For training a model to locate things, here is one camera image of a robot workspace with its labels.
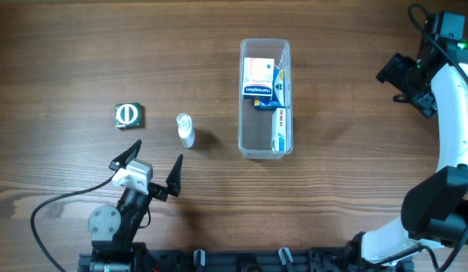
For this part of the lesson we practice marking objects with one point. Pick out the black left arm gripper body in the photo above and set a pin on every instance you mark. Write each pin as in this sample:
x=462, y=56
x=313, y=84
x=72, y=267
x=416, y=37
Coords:
x=153, y=187

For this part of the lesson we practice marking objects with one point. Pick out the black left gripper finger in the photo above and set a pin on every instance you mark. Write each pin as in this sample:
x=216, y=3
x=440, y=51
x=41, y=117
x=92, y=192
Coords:
x=123, y=159
x=173, y=181

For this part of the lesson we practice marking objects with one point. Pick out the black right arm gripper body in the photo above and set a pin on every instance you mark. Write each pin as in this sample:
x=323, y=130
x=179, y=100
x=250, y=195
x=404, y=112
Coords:
x=401, y=76

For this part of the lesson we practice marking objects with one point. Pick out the blue yellow medicine box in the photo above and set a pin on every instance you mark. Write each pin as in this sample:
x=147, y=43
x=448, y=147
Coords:
x=277, y=99

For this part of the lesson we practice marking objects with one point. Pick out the white blue Hansaplast box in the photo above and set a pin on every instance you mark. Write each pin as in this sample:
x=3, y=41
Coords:
x=257, y=80

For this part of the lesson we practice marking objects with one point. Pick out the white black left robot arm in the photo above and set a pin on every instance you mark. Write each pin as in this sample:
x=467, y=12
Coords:
x=113, y=228

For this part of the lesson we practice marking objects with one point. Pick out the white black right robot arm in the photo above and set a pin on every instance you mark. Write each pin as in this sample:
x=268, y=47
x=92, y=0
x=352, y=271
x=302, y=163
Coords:
x=356, y=153

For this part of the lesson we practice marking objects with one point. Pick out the clear plastic container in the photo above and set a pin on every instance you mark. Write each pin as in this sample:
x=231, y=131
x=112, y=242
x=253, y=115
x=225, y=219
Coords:
x=255, y=126

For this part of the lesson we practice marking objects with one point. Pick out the green white round-logo box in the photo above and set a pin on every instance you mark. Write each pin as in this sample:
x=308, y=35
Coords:
x=128, y=115

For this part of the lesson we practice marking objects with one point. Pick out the white glue bottle clear cap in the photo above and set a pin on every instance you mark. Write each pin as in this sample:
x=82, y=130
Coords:
x=186, y=130

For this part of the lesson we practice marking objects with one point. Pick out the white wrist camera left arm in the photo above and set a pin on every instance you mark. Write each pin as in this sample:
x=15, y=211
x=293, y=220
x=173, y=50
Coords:
x=136, y=176

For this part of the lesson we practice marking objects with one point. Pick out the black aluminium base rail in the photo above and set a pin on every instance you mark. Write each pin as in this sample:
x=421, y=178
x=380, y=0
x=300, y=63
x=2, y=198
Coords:
x=237, y=260

